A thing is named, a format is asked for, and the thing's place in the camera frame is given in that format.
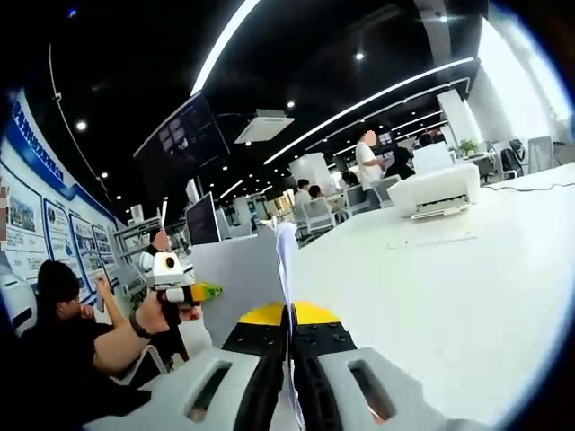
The stack of white printing papers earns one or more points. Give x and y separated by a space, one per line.
287 265

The person's left hand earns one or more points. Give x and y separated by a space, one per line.
153 314

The black wristband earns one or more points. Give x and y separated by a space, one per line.
140 324

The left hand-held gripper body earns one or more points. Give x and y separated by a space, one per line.
168 271

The metal shelf rack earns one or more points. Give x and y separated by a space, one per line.
135 244

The potted green plant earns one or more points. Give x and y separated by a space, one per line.
468 147

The black backpack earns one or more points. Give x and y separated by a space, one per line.
514 157

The white printer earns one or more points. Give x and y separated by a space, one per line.
431 188

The white table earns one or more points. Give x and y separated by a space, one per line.
427 305

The large dark monitor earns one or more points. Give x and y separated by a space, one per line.
184 130

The wall poster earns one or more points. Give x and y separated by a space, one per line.
45 224

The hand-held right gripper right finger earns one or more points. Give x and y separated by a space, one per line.
314 372

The long ceiling light strip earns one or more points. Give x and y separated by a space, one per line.
220 45

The ceiling air conditioner panel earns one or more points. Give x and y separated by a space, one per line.
265 129

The small dark monitor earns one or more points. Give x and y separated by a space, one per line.
203 220

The white rounded appliance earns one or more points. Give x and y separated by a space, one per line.
15 301

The grey office chair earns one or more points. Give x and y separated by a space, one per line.
541 155

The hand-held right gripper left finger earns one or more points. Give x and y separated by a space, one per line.
166 404

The curved ceiling light strip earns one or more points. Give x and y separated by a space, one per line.
368 105

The white office chair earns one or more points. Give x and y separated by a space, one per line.
321 215

